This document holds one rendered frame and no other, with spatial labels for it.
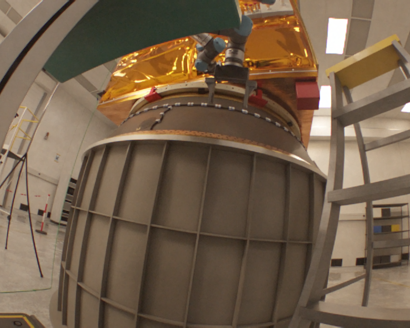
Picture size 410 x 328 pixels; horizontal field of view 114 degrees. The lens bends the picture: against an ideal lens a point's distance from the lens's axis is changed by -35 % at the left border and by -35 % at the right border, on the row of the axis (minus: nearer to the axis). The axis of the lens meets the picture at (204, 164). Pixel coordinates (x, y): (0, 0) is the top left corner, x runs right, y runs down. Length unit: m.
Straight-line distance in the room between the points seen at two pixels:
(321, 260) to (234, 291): 0.42
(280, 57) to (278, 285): 1.32
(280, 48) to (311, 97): 0.43
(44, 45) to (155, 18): 0.30
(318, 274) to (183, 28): 0.67
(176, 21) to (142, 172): 0.65
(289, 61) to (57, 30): 1.35
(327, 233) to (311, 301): 0.18
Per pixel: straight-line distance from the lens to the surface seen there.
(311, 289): 0.55
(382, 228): 6.81
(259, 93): 1.43
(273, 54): 1.50
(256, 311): 0.94
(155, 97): 1.53
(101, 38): 0.60
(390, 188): 0.56
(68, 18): 0.30
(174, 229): 0.79
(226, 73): 0.80
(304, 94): 1.34
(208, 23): 0.48
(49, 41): 0.27
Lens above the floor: 0.77
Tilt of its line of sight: 20 degrees up
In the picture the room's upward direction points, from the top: 8 degrees clockwise
